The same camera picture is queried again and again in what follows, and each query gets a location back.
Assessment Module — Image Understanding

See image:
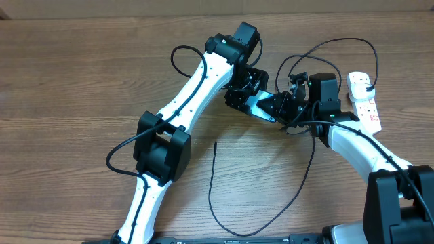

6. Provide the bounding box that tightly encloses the blue Galaxy smartphone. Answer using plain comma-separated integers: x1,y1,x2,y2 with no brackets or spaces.
245,90,276,123

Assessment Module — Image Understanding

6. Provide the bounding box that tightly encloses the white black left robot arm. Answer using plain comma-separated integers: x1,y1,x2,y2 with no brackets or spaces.
110,22,276,243

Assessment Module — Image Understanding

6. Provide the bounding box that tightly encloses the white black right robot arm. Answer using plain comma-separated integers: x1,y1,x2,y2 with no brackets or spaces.
256,73,433,243

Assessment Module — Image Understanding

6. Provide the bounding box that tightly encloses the white charger plug adapter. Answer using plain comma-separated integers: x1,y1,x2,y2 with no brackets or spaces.
348,82,376,102

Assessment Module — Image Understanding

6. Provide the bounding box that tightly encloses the white power strip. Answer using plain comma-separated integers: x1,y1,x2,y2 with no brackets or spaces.
346,70,382,135

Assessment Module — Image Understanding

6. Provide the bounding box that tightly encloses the black charger cable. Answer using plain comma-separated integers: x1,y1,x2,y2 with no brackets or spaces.
208,37,380,237

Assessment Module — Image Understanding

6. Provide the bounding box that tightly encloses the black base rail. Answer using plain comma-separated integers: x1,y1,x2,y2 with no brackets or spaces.
81,232,326,244

